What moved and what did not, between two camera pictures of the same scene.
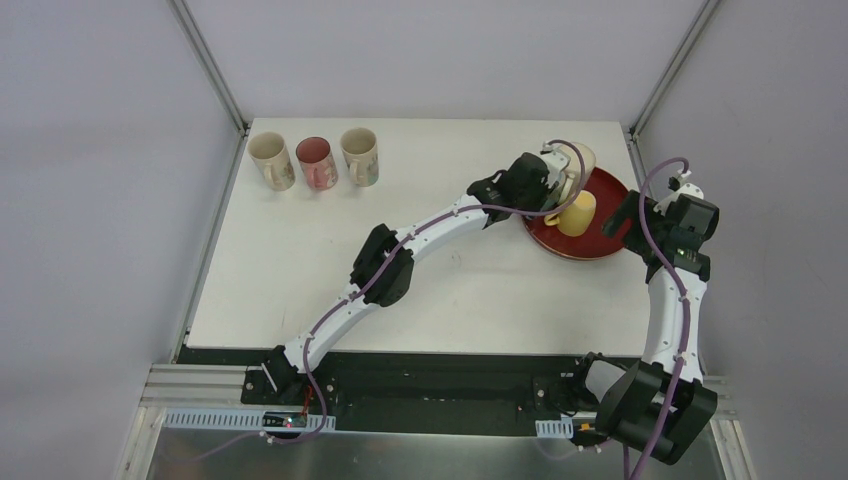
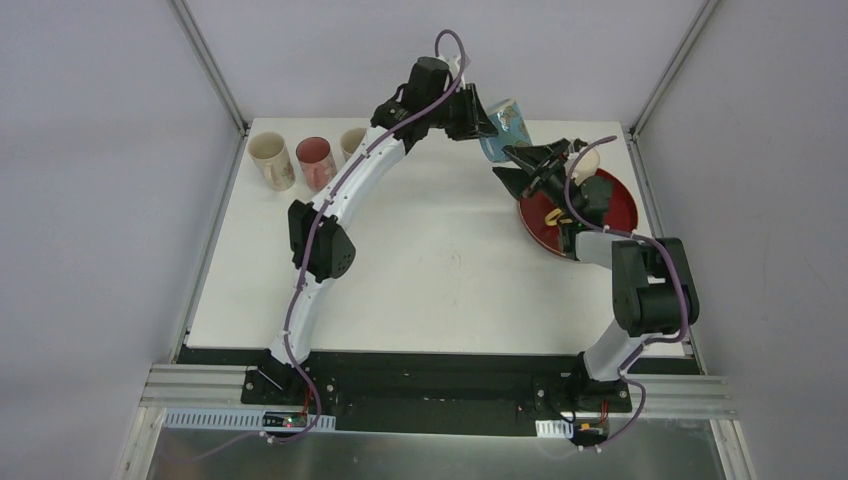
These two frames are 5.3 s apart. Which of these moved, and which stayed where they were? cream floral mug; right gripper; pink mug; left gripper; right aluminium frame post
Moved: right gripper; left gripper
Stayed: pink mug; right aluminium frame post; cream floral mug
